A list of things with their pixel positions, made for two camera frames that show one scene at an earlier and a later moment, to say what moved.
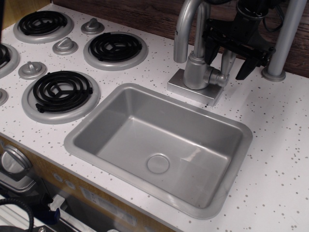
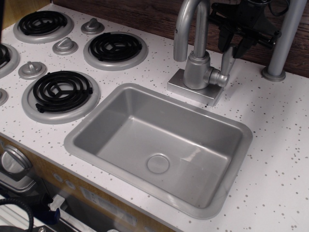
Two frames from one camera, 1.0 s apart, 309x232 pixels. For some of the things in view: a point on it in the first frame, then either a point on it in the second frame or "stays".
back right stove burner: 115,50 stays
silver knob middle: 64,47 stays
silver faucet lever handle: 221,78 stays
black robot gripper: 244,36 to 248,16
